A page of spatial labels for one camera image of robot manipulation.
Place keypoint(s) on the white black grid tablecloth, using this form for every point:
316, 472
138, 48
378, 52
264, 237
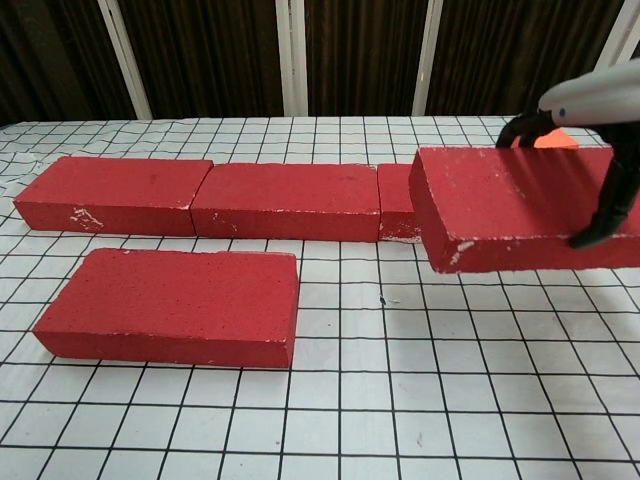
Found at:
350, 425

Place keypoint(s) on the red brick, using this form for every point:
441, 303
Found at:
285, 195
175, 300
500, 200
395, 200
115, 190

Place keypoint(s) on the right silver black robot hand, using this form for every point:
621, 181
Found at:
590, 100

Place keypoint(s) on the white table leg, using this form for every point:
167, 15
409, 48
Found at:
291, 60

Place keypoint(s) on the dark brown curtain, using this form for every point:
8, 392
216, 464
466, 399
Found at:
210, 50

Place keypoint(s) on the orange foam cube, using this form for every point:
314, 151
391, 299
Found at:
557, 141

